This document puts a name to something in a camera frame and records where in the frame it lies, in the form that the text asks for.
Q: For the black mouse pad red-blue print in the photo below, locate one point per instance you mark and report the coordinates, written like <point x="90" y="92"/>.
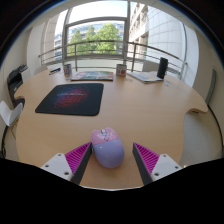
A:
<point x="71" y="99"/>

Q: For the black stapler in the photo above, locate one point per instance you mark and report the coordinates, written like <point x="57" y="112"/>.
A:
<point x="55" y="71"/>

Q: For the metal balcony railing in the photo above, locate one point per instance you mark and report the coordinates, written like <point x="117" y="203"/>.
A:
<point x="100" y="42"/>

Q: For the printed cup with blue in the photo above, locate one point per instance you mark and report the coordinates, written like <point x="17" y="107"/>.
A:
<point x="67" y="70"/>

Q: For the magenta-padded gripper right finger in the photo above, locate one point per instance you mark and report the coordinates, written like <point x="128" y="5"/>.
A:
<point x="163" y="165"/>

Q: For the white chair wooden legs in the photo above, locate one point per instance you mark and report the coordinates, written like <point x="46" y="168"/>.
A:
<point x="10" y="113"/>

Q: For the black cylinder speaker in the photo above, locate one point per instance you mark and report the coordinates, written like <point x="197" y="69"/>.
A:
<point x="162" y="67"/>

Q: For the pink and lilac computer mouse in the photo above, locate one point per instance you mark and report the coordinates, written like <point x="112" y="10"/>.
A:
<point x="108" y="150"/>

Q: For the white illustrated booklet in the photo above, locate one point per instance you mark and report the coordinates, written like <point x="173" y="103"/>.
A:
<point x="145" y="77"/>

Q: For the printed cup with red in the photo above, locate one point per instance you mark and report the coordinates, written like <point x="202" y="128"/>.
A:
<point x="121" y="70"/>

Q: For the colourful magazine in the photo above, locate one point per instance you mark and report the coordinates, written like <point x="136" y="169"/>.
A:
<point x="92" y="76"/>

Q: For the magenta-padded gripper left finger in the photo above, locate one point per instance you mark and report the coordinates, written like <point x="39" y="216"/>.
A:
<point x="60" y="165"/>

